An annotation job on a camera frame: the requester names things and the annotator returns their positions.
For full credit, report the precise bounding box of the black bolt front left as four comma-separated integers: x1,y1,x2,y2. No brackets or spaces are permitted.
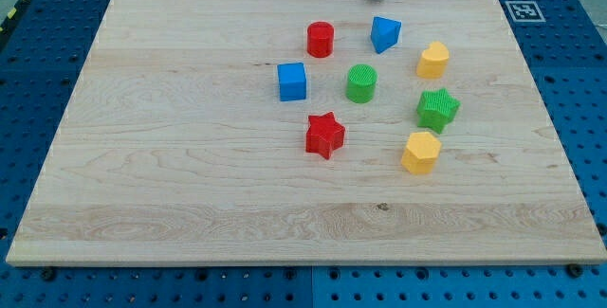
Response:
40,267,57,281

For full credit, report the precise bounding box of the black bolt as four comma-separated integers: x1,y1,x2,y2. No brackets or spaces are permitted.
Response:
565,263,584,279
40,267,57,281

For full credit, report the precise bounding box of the red star block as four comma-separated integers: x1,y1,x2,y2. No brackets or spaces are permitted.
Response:
305,112,346,159

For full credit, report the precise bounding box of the yellow black hazard tape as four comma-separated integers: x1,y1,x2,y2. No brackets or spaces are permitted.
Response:
1,0,32,35

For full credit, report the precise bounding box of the red cylinder block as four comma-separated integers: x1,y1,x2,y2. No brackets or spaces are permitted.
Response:
306,21,335,58

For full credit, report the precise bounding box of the white fiducial marker tag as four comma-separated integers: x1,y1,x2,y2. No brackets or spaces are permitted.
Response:
506,0,545,23

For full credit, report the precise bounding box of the blue cube block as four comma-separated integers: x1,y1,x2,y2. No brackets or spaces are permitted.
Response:
277,63,307,101

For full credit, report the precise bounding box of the black bolt front right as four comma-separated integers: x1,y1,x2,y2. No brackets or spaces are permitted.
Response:
565,263,584,279

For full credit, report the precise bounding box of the yellow hexagon block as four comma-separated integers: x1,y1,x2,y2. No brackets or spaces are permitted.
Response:
401,132,442,174

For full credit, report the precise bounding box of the yellow heart block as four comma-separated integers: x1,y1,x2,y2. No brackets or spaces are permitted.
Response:
416,41,451,79

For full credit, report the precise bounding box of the blue triangle block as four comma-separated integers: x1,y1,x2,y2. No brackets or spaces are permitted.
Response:
370,16,402,54

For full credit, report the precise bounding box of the light wooden board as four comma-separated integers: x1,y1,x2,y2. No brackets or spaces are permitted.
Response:
7,0,606,267

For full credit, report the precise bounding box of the green star block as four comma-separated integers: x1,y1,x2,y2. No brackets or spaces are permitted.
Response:
416,88,461,134

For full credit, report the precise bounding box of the green cylinder block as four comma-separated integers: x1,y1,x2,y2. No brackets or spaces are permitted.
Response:
346,63,377,103

